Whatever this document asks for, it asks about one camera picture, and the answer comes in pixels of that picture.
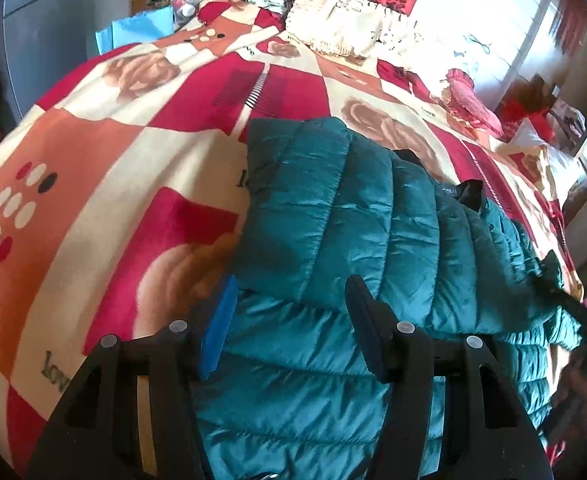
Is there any cream fringed pillow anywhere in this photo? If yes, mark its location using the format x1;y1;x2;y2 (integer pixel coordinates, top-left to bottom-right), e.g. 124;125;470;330
286;0;424;58

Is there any red ruffled cushion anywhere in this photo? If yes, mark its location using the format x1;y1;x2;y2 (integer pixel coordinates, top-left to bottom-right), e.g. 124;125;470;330
443;67;507;141

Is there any clear plastic bottle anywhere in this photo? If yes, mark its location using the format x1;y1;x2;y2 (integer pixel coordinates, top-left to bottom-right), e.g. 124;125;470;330
168;0;209;18

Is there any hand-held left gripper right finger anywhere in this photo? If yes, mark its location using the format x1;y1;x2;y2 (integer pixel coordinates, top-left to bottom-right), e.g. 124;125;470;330
346;275;557;480

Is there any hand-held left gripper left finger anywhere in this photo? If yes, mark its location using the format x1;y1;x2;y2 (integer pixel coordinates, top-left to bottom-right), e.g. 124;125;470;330
26;275;239;480

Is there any white pillow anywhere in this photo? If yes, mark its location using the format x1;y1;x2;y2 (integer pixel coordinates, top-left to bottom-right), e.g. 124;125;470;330
511;120;574;171

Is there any red tassel wall hanging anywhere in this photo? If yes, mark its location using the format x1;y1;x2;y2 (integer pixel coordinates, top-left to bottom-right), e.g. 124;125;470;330
556;0;587;56

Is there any light blue bag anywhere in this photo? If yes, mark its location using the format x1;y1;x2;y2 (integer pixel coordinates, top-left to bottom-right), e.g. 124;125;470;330
94;7;176;56

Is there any red and cream printed blanket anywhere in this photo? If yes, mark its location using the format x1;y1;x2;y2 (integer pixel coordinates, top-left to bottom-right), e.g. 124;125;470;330
0;0;587;480

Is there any teal quilted puffer jacket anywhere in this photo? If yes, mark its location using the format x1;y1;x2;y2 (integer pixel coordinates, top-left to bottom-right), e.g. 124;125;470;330
193;116;587;480

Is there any grey refrigerator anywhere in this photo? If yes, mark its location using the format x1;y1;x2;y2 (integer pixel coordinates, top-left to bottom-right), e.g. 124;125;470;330
0;0;99;111

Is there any black wall cable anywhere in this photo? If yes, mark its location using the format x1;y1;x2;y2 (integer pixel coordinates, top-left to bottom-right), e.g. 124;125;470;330
466;32;494;56

